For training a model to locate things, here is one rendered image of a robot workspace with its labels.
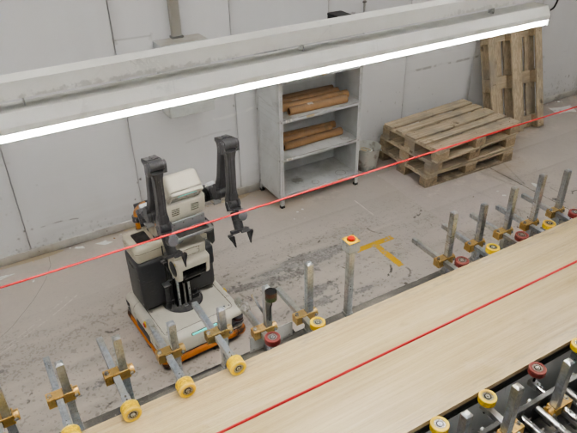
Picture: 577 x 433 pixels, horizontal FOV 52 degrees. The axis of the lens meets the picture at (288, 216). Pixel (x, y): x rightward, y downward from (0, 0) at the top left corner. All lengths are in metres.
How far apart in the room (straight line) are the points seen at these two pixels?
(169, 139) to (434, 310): 3.04
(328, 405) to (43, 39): 3.38
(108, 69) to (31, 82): 0.21
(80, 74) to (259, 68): 0.56
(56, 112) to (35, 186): 3.47
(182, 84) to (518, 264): 2.40
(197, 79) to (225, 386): 1.47
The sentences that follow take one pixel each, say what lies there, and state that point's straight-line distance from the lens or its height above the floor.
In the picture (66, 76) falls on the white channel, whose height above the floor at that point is 2.45.
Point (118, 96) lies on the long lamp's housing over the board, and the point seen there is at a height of 2.37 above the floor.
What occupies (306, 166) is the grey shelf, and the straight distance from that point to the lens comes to 6.15.
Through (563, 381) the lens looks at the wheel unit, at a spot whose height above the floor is 1.00.
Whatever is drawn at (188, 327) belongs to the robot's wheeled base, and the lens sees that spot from 4.03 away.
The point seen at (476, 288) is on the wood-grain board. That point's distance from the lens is 3.42.
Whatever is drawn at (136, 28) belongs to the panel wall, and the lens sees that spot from 5.02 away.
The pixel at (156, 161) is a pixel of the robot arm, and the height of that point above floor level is 1.62.
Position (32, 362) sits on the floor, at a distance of 4.53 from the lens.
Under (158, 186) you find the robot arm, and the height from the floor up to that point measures 1.49.
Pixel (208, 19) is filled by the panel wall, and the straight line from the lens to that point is 5.22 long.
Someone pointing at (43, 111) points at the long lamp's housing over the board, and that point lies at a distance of 1.79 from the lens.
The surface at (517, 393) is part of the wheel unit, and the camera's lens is 2.61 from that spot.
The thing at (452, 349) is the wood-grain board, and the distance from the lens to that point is 3.03.
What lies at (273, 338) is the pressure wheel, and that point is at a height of 0.90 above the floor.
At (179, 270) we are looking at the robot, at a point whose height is 0.77.
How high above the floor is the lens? 2.99
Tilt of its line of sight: 32 degrees down
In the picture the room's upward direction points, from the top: 1 degrees counter-clockwise
